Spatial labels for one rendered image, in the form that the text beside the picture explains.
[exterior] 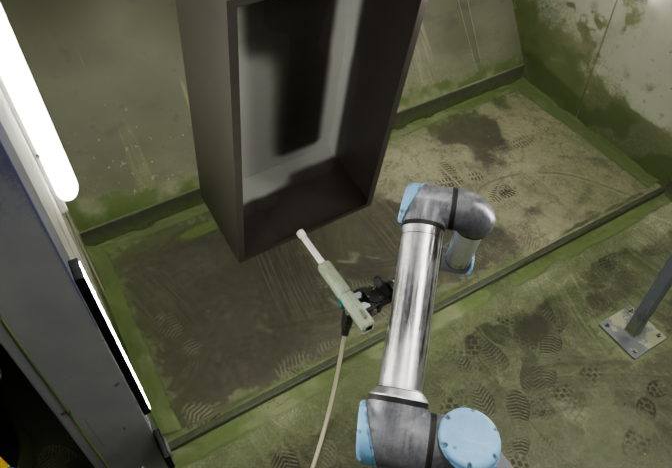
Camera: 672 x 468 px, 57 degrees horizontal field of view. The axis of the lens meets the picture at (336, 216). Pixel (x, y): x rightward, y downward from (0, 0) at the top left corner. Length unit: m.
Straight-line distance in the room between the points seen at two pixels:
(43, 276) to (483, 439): 1.02
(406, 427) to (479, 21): 2.76
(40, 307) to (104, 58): 1.81
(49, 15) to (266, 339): 1.67
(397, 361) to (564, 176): 2.12
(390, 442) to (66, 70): 2.17
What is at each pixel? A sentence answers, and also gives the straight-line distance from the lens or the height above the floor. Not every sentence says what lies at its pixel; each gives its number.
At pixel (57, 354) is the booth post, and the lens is 1.55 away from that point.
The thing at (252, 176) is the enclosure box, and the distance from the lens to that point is 2.61.
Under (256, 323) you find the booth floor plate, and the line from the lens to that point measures 2.72.
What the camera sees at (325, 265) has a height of 0.56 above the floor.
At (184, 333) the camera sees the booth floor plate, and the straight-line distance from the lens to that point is 2.75.
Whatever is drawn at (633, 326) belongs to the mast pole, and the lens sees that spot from 2.94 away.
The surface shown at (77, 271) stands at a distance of 1.42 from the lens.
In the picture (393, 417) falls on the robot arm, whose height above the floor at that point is 0.91.
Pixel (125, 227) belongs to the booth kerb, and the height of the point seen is 0.10.
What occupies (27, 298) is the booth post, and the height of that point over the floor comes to 1.29.
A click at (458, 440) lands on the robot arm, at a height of 0.91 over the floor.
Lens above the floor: 2.31
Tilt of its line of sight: 47 degrees down
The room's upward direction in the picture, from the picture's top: straight up
